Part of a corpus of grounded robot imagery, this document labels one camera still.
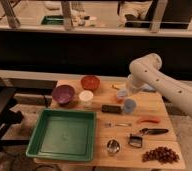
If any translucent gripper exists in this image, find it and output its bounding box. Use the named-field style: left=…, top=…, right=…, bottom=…
left=125, top=75, right=144, bottom=95

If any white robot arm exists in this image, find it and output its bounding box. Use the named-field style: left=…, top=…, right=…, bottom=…
left=126, top=53, right=192, bottom=118

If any orange bowl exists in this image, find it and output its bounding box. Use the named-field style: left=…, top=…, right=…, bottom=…
left=81, top=75, right=100, bottom=91

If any purple bowl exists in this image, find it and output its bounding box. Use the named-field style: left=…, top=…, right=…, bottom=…
left=52, top=85, right=75, bottom=104

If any blue sponge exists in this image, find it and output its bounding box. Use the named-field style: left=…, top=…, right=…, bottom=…
left=143, top=85, right=156, bottom=93

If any orange fruit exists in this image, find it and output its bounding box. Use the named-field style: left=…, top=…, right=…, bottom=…
left=115, top=96, right=124, bottom=103

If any black rectangular block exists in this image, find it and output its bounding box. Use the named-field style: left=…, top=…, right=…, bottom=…
left=101, top=105, right=122, bottom=114

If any red chili pepper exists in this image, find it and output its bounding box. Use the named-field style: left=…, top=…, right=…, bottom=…
left=137, top=118, right=160, bottom=124

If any silver fork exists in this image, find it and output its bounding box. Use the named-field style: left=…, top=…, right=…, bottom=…
left=104, top=123, right=132, bottom=127

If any white plastic cup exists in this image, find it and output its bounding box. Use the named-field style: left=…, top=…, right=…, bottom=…
left=78, top=90, right=94, bottom=107

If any small metal cup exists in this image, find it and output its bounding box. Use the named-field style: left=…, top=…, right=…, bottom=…
left=107, top=139, right=120, bottom=156

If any green plastic tray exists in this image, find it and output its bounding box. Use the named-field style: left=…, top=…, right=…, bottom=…
left=26, top=109, right=96, bottom=162

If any green background tray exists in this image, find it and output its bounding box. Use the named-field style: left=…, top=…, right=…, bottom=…
left=41, top=15, right=64, bottom=25

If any black side table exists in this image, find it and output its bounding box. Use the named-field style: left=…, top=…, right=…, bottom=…
left=0, top=70, right=25, bottom=171

